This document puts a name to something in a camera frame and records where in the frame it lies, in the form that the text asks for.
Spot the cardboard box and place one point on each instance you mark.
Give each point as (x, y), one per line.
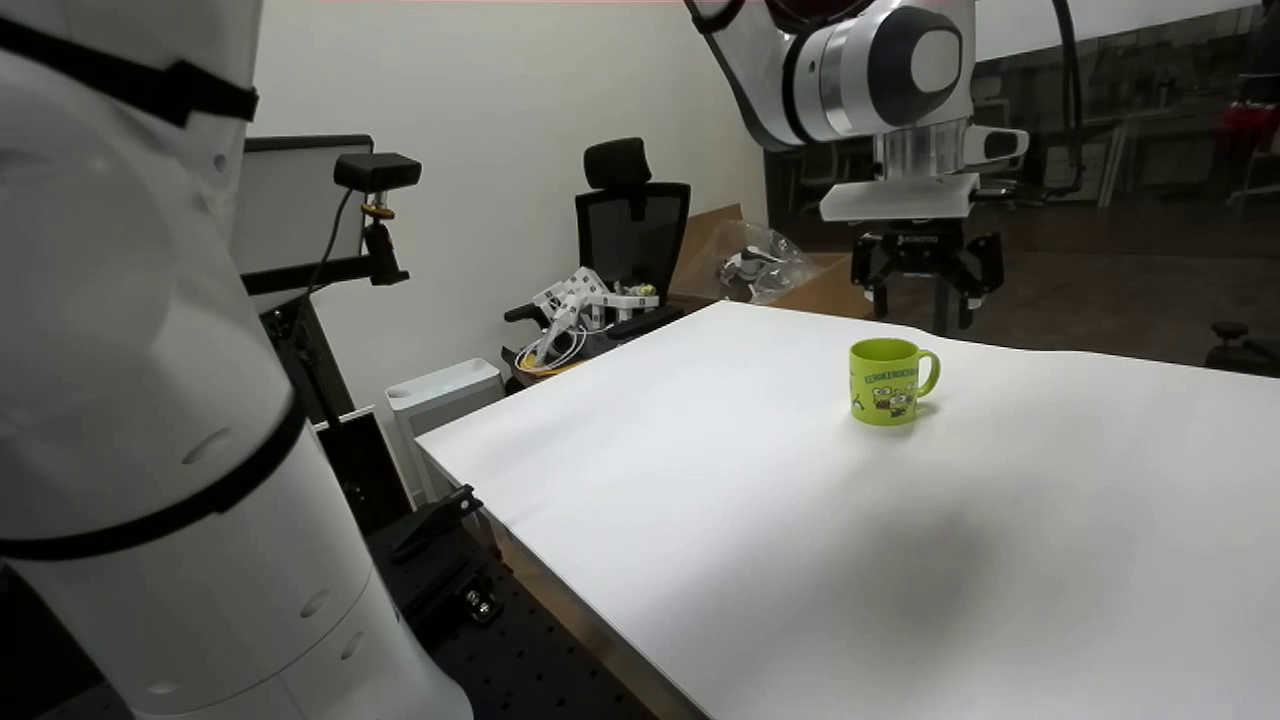
(701, 255)

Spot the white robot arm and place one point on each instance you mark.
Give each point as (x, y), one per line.
(132, 400)

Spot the black perforated breadboard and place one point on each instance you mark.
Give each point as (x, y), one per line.
(533, 665)

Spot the black webcam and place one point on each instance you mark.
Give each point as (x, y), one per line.
(376, 170)

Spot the grey monitor panel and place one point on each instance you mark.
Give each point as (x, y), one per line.
(285, 201)

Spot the black office chair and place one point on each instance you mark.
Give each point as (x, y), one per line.
(634, 227)

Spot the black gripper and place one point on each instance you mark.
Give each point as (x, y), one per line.
(925, 255)

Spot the clear plastic bag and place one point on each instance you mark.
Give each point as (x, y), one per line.
(763, 264)

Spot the red object behind glass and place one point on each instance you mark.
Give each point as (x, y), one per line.
(1250, 120)

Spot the white table cover sheet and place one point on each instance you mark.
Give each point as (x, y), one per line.
(866, 533)

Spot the black floor stand base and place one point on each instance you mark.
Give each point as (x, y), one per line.
(1241, 348)

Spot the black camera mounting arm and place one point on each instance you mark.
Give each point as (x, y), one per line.
(382, 255)

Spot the black post with silver box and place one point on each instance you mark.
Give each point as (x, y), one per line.
(363, 466)

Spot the white and black robot device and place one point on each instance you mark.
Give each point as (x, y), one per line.
(574, 315)

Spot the green mug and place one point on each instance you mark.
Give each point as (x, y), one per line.
(880, 385)

